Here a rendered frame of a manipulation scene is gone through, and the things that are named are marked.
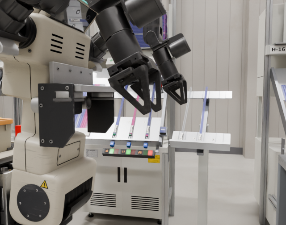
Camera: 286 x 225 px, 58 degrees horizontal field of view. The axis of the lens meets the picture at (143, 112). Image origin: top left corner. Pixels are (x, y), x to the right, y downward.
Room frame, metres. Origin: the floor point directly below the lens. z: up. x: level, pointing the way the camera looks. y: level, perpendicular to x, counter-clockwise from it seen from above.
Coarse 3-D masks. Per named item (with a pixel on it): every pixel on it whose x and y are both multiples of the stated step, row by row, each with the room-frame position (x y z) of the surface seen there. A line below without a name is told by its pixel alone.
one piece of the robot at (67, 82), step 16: (64, 64) 0.71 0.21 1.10; (64, 80) 0.71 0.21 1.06; (80, 80) 0.80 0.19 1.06; (48, 96) 0.65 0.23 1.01; (64, 96) 0.63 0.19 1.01; (80, 96) 0.65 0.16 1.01; (96, 96) 0.82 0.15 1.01; (112, 96) 0.85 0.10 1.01; (48, 112) 0.65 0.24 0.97; (64, 112) 0.63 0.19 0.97; (80, 112) 0.82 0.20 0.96; (96, 112) 0.89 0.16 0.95; (112, 112) 0.87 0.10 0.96; (48, 128) 0.65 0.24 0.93; (64, 128) 0.63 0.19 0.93; (96, 128) 0.89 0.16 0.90; (48, 144) 0.65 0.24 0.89; (64, 144) 0.63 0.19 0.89
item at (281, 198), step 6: (282, 156) 0.90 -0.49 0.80; (282, 162) 0.87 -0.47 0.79; (282, 168) 0.89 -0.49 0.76; (282, 174) 0.89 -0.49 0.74; (282, 180) 0.89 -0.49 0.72; (282, 186) 0.89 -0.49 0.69; (282, 192) 0.89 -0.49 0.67; (282, 198) 0.89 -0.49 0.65; (282, 204) 0.89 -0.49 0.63; (276, 210) 0.93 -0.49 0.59; (282, 210) 0.89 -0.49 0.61; (276, 216) 0.93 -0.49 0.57; (282, 216) 0.89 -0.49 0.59; (276, 222) 0.92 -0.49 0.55; (282, 222) 0.89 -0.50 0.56
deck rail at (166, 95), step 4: (164, 92) 1.89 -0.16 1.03; (164, 96) 1.87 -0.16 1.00; (164, 100) 1.84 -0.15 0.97; (164, 104) 1.82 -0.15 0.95; (164, 108) 1.79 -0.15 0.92; (164, 112) 1.77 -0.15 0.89; (164, 116) 1.76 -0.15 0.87; (164, 120) 1.76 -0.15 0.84; (160, 124) 1.71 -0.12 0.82; (164, 124) 1.76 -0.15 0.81; (160, 136) 1.64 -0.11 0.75; (160, 140) 1.62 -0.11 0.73; (160, 144) 1.63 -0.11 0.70
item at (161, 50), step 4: (160, 48) 0.90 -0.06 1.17; (164, 48) 0.90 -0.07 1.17; (168, 48) 0.89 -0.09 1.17; (156, 52) 0.90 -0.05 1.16; (160, 52) 0.89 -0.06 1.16; (164, 52) 0.89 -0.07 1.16; (168, 52) 0.91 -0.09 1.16; (156, 56) 0.90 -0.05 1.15; (160, 56) 0.89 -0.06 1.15; (164, 56) 0.89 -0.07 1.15; (168, 56) 0.90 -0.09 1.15; (172, 56) 0.90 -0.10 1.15; (156, 60) 0.90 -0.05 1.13; (160, 60) 0.89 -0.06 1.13; (164, 60) 0.89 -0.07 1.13; (156, 64) 0.92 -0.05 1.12; (160, 64) 0.90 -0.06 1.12
